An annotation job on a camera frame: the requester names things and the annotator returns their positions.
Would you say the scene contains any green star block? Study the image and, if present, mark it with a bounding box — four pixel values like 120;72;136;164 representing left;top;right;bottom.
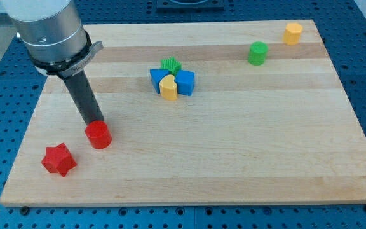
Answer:
161;57;182;76

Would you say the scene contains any green cylinder block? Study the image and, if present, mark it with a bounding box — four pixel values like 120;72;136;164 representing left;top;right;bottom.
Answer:
248;41;268;66

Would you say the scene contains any yellow heart block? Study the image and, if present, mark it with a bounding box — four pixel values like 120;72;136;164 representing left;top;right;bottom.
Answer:
159;74;178;101

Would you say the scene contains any wooden board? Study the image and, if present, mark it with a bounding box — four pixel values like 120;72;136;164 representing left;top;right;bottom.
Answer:
0;20;366;207

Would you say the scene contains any red star block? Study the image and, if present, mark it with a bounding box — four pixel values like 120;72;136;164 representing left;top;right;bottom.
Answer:
41;143;77;177

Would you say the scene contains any black pusher rod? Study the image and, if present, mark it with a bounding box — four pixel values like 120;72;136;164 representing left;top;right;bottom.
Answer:
64;71;104;125

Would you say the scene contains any yellow hexagon block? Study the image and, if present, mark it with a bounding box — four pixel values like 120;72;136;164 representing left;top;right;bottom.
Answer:
283;22;303;45

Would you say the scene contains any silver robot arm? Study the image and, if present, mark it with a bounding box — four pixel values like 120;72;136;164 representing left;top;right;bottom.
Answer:
1;0;104;78

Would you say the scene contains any blue triangle block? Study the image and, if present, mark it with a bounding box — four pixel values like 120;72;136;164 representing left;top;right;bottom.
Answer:
149;69;169;94

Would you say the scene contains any red cylinder block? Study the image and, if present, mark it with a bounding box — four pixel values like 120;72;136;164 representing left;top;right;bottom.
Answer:
85;120;112;149

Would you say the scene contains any blue cube block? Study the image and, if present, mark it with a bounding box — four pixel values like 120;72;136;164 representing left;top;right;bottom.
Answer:
175;70;195;96

